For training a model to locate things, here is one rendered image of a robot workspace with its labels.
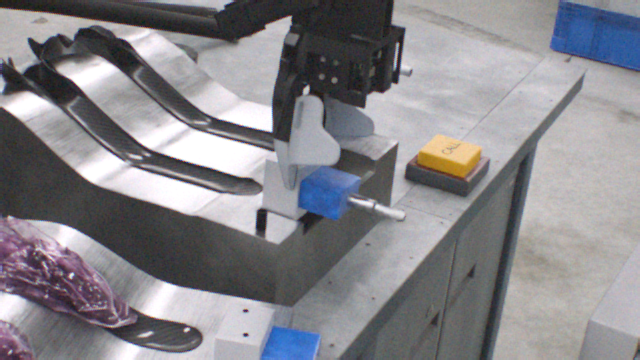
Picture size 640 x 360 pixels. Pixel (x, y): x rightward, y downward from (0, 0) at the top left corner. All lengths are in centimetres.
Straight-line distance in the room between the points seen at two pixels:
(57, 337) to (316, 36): 31
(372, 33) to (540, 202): 216
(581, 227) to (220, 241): 204
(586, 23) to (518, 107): 270
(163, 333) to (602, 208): 228
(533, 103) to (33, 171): 75
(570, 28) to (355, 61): 337
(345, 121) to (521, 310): 158
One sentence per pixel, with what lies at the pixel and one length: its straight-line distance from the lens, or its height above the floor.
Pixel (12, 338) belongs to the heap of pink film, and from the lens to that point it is 74.
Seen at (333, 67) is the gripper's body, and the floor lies 104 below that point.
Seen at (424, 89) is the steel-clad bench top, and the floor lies 80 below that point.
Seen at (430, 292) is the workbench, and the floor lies 59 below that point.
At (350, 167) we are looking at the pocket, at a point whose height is 87.
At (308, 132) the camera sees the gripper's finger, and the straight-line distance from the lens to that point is 84.
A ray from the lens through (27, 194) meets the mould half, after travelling 103.
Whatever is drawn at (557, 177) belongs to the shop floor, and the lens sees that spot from 310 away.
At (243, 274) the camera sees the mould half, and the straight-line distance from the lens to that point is 90.
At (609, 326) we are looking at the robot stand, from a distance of 64.
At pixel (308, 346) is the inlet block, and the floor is 87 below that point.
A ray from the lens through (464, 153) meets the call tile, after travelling 118.
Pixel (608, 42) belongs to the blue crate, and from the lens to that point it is 413.
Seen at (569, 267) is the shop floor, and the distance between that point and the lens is 265.
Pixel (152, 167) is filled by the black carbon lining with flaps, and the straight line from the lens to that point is 100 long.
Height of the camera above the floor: 134
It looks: 28 degrees down
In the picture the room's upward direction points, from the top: 6 degrees clockwise
